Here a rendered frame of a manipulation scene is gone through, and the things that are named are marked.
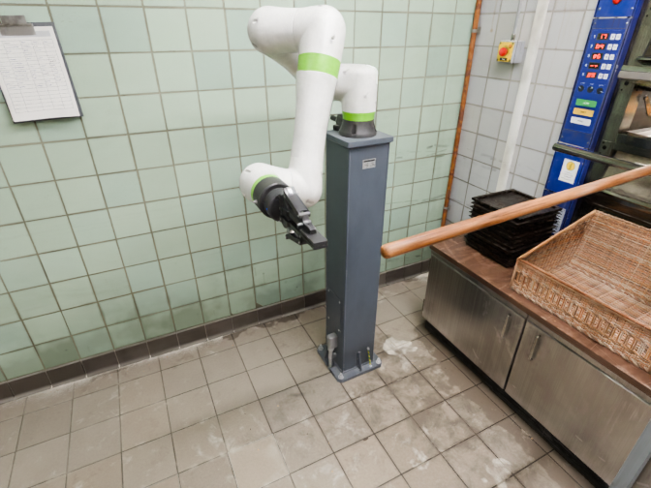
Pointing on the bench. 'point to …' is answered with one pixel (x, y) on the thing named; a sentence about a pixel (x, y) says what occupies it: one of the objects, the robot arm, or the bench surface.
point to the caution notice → (569, 170)
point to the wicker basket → (560, 283)
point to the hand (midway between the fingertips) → (313, 237)
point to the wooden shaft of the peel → (507, 214)
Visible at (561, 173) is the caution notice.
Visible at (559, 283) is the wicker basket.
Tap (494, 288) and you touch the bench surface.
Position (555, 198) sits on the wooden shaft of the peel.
